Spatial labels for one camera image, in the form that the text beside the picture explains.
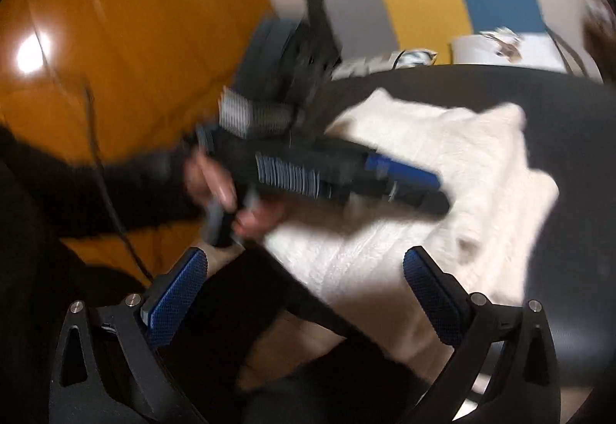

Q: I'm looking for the dark leather round ottoman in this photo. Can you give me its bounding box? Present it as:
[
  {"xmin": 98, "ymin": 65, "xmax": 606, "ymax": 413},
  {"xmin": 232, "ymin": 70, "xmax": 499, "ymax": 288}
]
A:
[{"xmin": 313, "ymin": 63, "xmax": 616, "ymax": 386}]

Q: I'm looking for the white deer print pillow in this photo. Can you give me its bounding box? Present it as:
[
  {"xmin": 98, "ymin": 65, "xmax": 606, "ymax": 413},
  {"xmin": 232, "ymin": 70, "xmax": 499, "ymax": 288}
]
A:
[{"xmin": 450, "ymin": 27, "xmax": 566, "ymax": 71}]

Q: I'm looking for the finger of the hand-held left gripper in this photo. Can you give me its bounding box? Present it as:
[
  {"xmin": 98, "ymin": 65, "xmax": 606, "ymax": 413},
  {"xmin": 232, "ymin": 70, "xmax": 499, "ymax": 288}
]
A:
[
  {"xmin": 349, "ymin": 186, "xmax": 450, "ymax": 215},
  {"xmin": 363, "ymin": 153, "xmax": 442, "ymax": 189}
]

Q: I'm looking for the person's left hand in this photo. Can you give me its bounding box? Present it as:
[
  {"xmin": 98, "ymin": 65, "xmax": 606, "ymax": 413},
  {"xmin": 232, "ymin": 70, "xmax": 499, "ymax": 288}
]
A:
[{"xmin": 185, "ymin": 149, "xmax": 290, "ymax": 239}]

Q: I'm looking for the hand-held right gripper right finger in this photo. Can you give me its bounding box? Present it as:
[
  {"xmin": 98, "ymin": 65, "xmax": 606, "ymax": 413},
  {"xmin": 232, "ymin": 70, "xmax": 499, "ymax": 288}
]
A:
[{"xmin": 402, "ymin": 246, "xmax": 561, "ymax": 424}]

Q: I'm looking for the triangle pattern pillow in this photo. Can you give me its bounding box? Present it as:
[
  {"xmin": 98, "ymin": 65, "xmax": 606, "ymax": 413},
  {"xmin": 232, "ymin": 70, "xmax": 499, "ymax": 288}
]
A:
[{"xmin": 332, "ymin": 49, "xmax": 439, "ymax": 80}]

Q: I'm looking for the white knit sweater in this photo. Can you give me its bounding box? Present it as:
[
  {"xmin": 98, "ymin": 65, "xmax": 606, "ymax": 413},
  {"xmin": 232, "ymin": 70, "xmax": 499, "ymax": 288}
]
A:
[{"xmin": 260, "ymin": 87, "xmax": 561, "ymax": 386}]

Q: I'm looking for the person's left forearm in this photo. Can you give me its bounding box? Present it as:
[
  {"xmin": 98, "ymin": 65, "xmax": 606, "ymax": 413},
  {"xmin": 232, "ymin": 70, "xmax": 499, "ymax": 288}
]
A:
[{"xmin": 0, "ymin": 123, "xmax": 203, "ymax": 237}]

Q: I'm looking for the grey yellow blue sofa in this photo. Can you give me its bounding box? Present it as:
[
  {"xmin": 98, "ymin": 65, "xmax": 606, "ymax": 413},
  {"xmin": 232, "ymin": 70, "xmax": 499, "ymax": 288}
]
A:
[{"xmin": 330, "ymin": 0, "xmax": 588, "ymax": 78}]

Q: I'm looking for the black cable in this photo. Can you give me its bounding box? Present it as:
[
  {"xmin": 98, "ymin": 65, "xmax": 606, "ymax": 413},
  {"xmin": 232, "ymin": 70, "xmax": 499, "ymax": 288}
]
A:
[{"xmin": 82, "ymin": 87, "xmax": 156, "ymax": 285}]

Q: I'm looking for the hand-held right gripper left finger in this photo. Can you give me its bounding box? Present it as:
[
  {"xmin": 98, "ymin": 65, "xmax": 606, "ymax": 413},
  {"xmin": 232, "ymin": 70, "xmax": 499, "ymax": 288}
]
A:
[{"xmin": 48, "ymin": 247, "xmax": 210, "ymax": 424}]

